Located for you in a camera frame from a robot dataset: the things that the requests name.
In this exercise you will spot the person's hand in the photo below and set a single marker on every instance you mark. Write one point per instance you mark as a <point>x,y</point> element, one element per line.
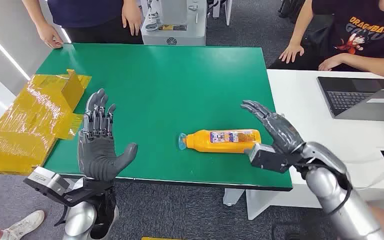
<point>291,53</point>
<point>331,63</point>
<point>131,16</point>
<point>49,34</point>

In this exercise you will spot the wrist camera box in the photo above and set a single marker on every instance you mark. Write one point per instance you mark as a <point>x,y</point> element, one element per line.
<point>43,180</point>
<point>265,159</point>

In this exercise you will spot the person's left hand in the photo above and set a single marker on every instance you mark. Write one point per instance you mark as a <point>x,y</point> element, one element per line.
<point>331,63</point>
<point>131,16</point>

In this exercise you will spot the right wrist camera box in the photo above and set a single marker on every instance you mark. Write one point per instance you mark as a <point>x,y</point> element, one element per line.
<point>265,159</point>

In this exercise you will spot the white machine base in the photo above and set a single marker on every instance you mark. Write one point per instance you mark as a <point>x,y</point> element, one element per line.
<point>178,36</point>

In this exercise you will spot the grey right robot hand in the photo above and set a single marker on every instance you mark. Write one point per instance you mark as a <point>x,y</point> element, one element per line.
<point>283,132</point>

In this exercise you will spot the black bulky object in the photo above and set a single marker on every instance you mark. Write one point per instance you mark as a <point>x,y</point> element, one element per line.
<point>286,8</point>

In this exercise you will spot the yellow taped cardboard box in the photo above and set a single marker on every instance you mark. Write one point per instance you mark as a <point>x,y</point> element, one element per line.
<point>23,132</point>

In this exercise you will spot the orange plastic bottle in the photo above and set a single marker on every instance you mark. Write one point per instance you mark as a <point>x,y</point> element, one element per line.
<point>205,142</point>

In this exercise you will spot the grey laptop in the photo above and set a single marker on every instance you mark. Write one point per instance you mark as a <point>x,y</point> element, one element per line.
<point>347,97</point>

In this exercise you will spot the green table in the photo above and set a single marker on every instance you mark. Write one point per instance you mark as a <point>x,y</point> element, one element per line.
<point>178,92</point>

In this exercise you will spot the yellow flat object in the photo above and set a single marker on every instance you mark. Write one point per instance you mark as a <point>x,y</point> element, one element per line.
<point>160,238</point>

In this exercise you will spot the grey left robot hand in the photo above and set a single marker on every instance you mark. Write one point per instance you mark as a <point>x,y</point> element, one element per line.
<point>96,155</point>

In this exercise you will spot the white office desk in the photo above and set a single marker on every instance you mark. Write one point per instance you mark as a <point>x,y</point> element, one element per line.
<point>228,13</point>

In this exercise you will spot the white table foot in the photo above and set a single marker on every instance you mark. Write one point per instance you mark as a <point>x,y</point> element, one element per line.
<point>233,197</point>

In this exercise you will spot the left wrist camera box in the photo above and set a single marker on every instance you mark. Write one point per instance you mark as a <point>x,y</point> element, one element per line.
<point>43,180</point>

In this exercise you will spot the person's right hand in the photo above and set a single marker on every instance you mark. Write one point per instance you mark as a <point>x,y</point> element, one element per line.
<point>291,53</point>
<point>49,34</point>

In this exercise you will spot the white shoe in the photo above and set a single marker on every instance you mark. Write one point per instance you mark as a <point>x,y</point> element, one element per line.
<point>24,225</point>

